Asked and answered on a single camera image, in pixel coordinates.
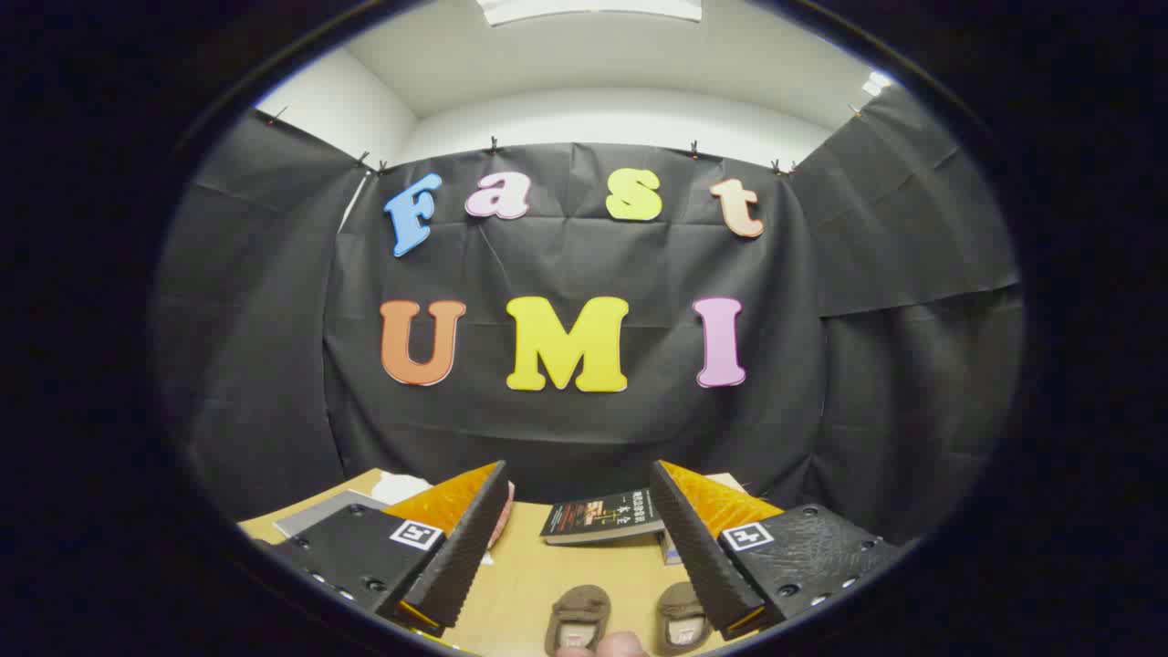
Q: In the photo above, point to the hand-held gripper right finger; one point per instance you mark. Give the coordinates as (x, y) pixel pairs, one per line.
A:
(698, 557)

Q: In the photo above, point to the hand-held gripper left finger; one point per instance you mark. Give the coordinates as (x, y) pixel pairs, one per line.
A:
(465, 557)

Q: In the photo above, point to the brown fuzzy shoe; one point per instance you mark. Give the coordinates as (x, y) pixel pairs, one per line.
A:
(579, 607)
(680, 602)

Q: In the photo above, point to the cream fabric storage box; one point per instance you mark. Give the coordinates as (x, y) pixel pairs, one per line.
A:
(319, 514)

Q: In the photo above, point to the blue cover book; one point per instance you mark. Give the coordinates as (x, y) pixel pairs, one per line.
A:
(669, 547)

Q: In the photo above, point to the watermelon slice plush toy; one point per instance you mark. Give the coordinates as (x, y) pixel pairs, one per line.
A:
(504, 520)

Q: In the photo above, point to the tan cover book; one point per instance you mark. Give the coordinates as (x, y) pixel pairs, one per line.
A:
(730, 481)

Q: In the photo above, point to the white plush toy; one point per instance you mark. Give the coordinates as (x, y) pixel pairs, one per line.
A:
(400, 488)

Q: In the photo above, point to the black cover book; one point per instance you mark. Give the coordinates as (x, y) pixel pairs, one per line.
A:
(598, 516)

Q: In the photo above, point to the black backdrop cloth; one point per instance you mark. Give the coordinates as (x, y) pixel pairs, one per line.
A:
(584, 429)

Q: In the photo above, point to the small ceiling light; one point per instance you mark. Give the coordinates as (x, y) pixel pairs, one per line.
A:
(876, 82)

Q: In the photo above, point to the ceiling light panel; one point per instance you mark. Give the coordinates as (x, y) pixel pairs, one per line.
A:
(593, 9)

